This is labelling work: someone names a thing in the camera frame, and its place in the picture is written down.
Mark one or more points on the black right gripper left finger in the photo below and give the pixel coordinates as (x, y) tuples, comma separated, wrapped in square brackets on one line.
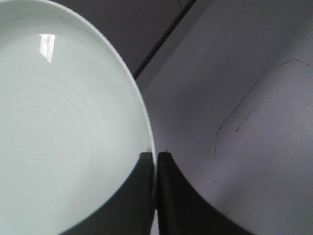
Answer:
[(130, 211)]

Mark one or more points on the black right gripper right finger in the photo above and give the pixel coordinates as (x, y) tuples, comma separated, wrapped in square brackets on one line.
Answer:
[(181, 210)]

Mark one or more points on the light green round plate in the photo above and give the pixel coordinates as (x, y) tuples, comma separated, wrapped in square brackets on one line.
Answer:
[(72, 120)]

